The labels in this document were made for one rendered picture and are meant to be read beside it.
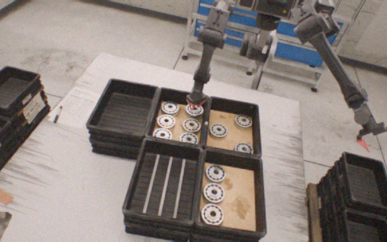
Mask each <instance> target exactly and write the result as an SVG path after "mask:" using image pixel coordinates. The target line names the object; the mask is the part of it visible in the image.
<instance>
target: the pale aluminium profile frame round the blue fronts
mask: <svg viewBox="0 0 387 242"><path fill-rule="evenodd" d="M342 1H343V0H338V3H337V5H336V7H335V10H334V13H337V12H338V10H339V8H340V6H341V3H342ZM367 1H368V0H361V3H360V4H359V6H358V7H357V9H356V11H355V13H354V14H353V16H352V18H351V20H352V22H351V23H350V25H348V26H347V27H346V29H345V31H343V30H341V31H339V33H340V34H342V36H341V37H340V39H339V42H338V44H337V46H336V47H332V48H333V50H334V51H335V53H336V54H337V53H338V52H339V50H340V48H341V47H342V45H343V42H344V41H345V39H346V37H347V35H348V33H350V31H351V29H352V27H353V26H354V24H355V21H356V19H357V18H358V16H359V15H360V13H361V11H362V9H363V8H364V6H365V4H366V2H367ZM193 8H194V0H190V3H189V13H188V19H187V29H186V35H185V46H184V51H183V55H184V56H182V59H183V60H187V59H188V57H187V53H192V54H196V55H200V56H201V55H202V51H199V50H194V49H191V48H190V47H189V46H190V44H191V42H197V38H194V29H195V24H196V19H199V20H203V21H207V20H208V16H205V15H200V14H196V13H193ZM192 18H194V21H193V23H192V25H191V19H192ZM353 22H354V23H353ZM352 24H353V25H352ZM226 26H228V27H232V28H237V29H240V30H245V31H249V32H254V33H259V31H260V29H259V28H254V27H251V26H246V25H242V24H237V23H234V22H229V21H227V24H226ZM276 36H277V38H279V39H282V40H287V41H291V42H296V43H299V44H302V43H301V41H300V40H299V38H297V37H293V36H288V35H285V34H280V33H277V32H276ZM197 43H200V44H203V43H201V42H197ZM303 45H305V46H310V47H313V46H312V45H311V44H310V43H308V42H307V43H305V44H303ZM223 49H225V50H230V51H233V52H239V50H240V48H237V47H233V46H228V45H224V47H223ZM212 58H213V59H216V60H220V61H225V62H228V63H233V64H236V65H242V66H245V67H249V71H247V72H246V74H247V75H248V76H252V70H253V69H257V64H256V62H255V60H251V61H250V62H244V61H241V60H235V59H232V58H227V57H224V56H219V55H215V54H213V57H212ZM272 61H275V62H279V63H283V64H284V65H290V66H293V67H298V68H301V69H306V70H309V71H314V75H315V78H316V79H311V78H308V77H303V76H299V75H295V74H291V73H286V72H283V71H277V70H274V69H271V68H269V67H268V68H265V67H263V69H262V71H264V72H267V73H272V74H275V75H280V76H283V77H288V78H292V79H297V80H301V81H305V82H309V83H313V84H315V85H314V87H312V88H311V90H312V91H313V92H317V91H318V90H317V89H318V86H319V85H320V83H321V81H322V79H323V77H324V75H325V74H326V72H327V71H328V67H327V66H326V64H325V63H324V61H323V62H322V65H321V66H320V67H321V69H320V68H318V67H315V66H311V65H303V64H300V63H295V62H292V61H289V60H287V59H284V58H278V57H275V56H274V57H273V59H272ZM318 73H320V75H319V74H318ZM316 88H317V89H316Z"/></svg>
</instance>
